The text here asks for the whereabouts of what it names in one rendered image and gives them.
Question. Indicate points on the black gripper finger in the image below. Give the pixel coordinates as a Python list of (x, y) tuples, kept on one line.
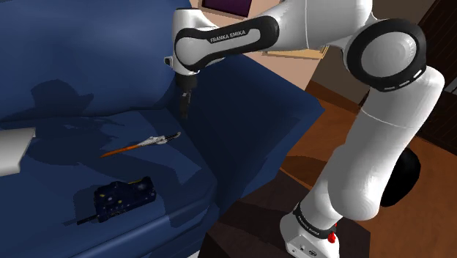
[(184, 104)]

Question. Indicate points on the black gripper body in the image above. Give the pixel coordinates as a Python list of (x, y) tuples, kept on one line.
[(185, 81)]

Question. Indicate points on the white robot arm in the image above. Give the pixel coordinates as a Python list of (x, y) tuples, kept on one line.
[(371, 150)]

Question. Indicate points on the blue sofa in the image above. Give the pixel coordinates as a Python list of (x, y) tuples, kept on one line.
[(228, 118)]

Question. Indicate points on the orange and white pen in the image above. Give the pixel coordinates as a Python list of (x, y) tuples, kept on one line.
[(141, 144)]

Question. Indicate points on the dark blue box-shaped device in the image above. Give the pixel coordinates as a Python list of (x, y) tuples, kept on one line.
[(123, 198)]

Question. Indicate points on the dark brown robot stand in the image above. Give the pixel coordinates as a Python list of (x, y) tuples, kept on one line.
[(250, 221)]

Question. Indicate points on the white cushion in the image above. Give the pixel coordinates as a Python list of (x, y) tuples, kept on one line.
[(12, 152)]

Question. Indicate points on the dark wooden cabinet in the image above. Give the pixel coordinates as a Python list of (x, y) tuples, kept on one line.
[(441, 89)]

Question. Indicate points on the wall picture with purple panel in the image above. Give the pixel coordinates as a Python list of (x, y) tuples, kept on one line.
[(225, 7)]

